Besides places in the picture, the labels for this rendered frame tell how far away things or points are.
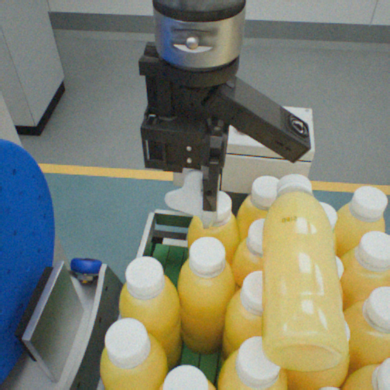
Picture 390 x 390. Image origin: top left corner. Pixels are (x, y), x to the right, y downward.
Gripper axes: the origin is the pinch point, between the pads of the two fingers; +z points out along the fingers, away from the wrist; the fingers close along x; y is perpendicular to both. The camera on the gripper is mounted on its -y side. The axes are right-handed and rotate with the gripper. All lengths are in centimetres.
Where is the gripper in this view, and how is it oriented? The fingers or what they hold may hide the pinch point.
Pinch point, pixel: (215, 206)
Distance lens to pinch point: 51.0
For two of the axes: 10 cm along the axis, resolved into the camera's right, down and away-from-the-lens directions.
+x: -1.5, 7.2, -6.8
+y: -9.9, -1.1, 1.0
